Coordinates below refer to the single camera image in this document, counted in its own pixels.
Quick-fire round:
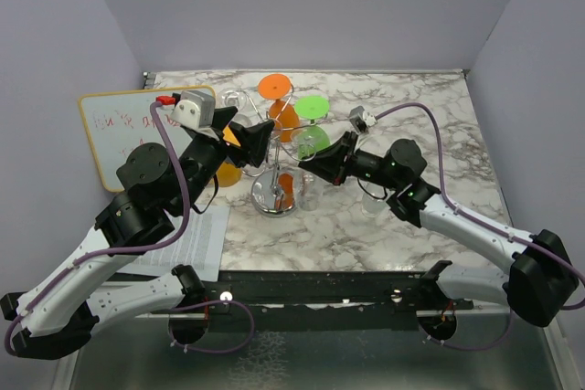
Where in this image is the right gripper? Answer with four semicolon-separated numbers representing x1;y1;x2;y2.
299;132;401;191

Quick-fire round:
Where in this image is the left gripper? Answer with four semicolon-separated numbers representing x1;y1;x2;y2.
172;107;275;216

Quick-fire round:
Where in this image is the green wine glass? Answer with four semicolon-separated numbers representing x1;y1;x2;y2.
292;95;330;161

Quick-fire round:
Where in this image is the clear wine glass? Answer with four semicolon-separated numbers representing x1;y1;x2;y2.
219;89;252;128
292;126;329;212

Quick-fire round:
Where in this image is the orange wine glass front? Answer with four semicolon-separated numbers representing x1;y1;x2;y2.
217;127;242;187

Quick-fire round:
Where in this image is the orange wine glass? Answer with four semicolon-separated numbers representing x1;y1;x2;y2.
258;73;300;143
217;127;242;187

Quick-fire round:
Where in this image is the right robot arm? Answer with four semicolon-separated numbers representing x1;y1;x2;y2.
299;132;579;327

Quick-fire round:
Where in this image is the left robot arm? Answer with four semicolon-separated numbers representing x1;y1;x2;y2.
1;100;275;360

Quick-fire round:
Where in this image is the chrome wine glass rack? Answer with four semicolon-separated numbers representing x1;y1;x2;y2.
246;90;327;217

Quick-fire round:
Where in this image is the yellow framed whiteboard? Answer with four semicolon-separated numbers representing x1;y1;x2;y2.
78;85;215;193

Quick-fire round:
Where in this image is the printed paper sheet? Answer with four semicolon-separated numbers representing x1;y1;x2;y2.
120;206;230;281

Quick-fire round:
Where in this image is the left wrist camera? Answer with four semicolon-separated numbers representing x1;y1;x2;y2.
155;90;219;140

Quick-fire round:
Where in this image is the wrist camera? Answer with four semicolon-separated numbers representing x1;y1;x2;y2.
348;106;378;134
155;90;219;140

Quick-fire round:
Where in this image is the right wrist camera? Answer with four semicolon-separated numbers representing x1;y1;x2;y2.
348;106;378;134

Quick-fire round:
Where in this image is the black base frame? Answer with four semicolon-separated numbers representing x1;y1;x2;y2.
168;268;460;333

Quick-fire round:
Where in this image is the aluminium rail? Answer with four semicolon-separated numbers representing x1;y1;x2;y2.
139;300;506;322

